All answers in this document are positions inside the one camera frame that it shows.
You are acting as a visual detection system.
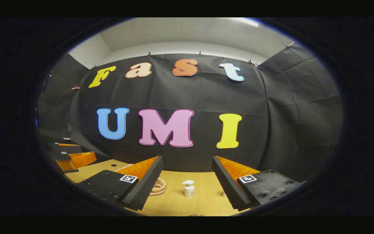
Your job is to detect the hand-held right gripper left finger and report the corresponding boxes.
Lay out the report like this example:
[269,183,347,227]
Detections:
[76,156,164,212]

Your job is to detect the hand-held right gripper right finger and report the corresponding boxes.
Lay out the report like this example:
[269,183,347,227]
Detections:
[212,156,304,212]

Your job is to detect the pink suitcase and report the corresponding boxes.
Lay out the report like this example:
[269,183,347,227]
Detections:
[114,163,167,196]

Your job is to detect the white pump bottle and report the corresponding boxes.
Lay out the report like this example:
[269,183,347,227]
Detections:
[182,180,195,198]

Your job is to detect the black backdrop cloth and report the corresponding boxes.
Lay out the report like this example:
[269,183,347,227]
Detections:
[37,44,343,182]

